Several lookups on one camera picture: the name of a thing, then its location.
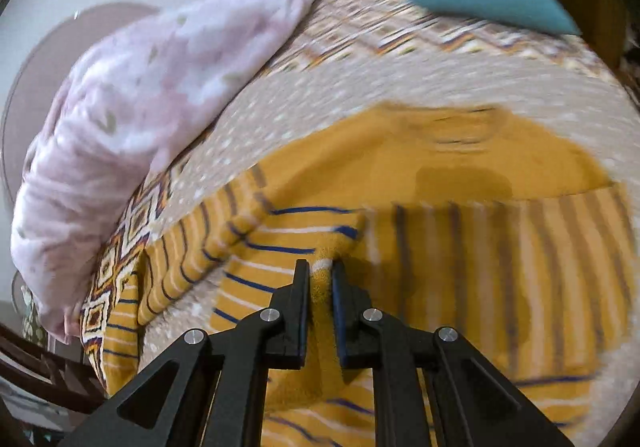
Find yellow striped knit sweater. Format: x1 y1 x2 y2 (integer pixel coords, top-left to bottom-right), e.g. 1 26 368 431
82 103 636 446

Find pink floral fleece blanket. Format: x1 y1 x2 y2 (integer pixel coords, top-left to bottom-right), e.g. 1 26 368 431
11 0 316 342

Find beige patterned quilted bedspread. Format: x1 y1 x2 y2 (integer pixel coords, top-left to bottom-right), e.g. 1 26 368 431
100 0 639 446

